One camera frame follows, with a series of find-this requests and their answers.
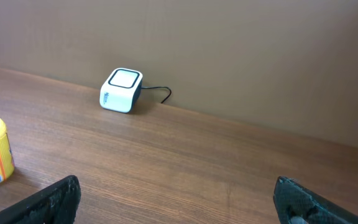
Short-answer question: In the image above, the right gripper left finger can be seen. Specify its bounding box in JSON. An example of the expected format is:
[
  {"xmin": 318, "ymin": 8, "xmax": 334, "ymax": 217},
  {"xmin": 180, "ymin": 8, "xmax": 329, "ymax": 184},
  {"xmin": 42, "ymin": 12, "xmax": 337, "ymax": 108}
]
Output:
[{"xmin": 0, "ymin": 175, "xmax": 81, "ymax": 224}]

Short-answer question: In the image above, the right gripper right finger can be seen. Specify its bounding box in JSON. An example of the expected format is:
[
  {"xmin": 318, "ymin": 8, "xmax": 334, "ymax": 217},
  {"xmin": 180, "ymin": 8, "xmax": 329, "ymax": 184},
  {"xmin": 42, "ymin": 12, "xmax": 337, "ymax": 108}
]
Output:
[{"xmin": 273, "ymin": 176, "xmax": 358, "ymax": 224}]

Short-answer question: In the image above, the white barcode scanner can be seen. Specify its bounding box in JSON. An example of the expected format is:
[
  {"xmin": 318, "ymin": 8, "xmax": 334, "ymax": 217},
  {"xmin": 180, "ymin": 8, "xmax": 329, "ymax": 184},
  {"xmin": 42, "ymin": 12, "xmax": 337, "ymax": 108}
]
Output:
[{"xmin": 99, "ymin": 68, "xmax": 143, "ymax": 113}]

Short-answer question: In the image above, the black scanner cable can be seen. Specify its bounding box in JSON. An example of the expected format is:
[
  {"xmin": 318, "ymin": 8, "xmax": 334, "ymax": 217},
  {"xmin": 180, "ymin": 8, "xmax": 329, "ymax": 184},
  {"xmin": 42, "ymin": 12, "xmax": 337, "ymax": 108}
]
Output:
[{"xmin": 140, "ymin": 85, "xmax": 173, "ymax": 105}]

